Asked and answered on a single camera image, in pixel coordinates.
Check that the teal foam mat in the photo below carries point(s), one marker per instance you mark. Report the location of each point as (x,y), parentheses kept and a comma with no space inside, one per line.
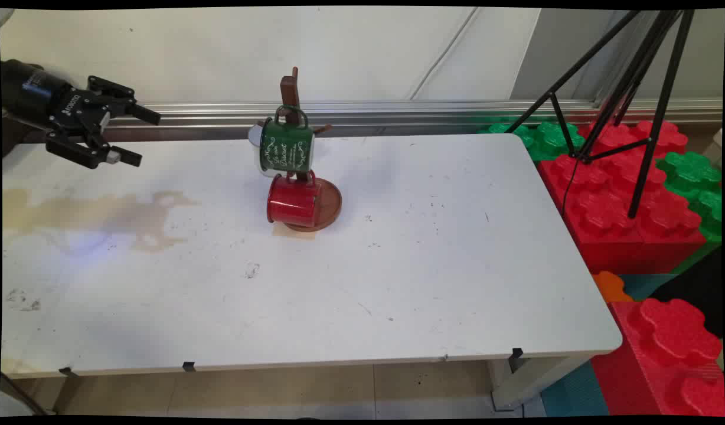
(575,392)

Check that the green enamel mug white print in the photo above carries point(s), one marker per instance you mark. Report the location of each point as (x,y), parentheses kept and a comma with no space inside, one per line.
(286,144)

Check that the black tripod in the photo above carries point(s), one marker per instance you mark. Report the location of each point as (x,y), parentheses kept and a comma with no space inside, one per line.
(649,147)

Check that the green foam block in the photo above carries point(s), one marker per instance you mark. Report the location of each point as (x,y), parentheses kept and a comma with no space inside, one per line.
(696,174)
(548,139)

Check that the large red foam block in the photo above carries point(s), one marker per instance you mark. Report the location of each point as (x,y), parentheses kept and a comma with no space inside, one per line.
(604,224)

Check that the red foam block ribbed side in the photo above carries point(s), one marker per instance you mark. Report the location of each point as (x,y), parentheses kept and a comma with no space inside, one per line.
(663,348)

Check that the orange foam piece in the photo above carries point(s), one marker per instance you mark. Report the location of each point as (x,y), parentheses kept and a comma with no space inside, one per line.
(609,286)

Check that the red enamel mug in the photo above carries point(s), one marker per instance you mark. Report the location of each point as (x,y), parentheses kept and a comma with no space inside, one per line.
(291,200)

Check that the brown wooden mug tree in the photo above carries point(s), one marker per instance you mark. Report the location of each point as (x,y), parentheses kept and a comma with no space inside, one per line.
(330,203)

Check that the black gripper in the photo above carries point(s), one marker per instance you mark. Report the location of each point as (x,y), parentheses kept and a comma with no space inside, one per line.
(41,94)

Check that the aluminium rail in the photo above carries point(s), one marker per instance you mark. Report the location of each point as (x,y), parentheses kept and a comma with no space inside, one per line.
(398,112)

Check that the white table leg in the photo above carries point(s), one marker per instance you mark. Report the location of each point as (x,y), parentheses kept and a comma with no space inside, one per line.
(534,381)

